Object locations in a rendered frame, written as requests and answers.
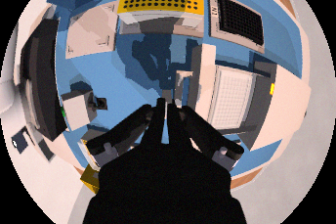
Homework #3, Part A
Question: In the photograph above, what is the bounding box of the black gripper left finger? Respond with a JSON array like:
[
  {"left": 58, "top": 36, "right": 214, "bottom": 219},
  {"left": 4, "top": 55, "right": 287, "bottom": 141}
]
[{"left": 86, "top": 90, "right": 167, "bottom": 177}]

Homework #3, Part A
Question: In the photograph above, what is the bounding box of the dark blue bench mat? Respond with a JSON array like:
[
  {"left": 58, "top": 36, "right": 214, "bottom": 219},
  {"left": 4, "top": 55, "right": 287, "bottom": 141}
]
[{"left": 53, "top": 0, "right": 303, "bottom": 177}]

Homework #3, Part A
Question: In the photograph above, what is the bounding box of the yellow open-top bin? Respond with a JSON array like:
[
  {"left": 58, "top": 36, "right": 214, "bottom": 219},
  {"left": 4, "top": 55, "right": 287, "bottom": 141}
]
[{"left": 80, "top": 163, "right": 99, "bottom": 194}]

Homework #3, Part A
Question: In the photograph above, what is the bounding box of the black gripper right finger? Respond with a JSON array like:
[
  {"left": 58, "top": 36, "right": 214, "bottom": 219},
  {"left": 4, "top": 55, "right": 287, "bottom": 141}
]
[{"left": 166, "top": 90, "right": 244, "bottom": 178}]

